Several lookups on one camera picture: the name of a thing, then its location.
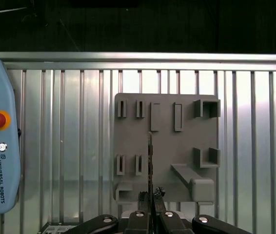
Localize pale blue teach pendant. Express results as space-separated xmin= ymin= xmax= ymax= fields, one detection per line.
xmin=0 ymin=56 xmax=21 ymax=215

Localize grey parts rack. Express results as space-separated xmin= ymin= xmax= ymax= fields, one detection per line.
xmin=113 ymin=92 xmax=220 ymax=205

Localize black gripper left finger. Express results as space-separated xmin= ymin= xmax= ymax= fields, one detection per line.
xmin=66 ymin=191 xmax=151 ymax=234

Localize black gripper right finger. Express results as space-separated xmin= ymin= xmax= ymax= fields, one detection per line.
xmin=154 ymin=186 xmax=253 ymax=234

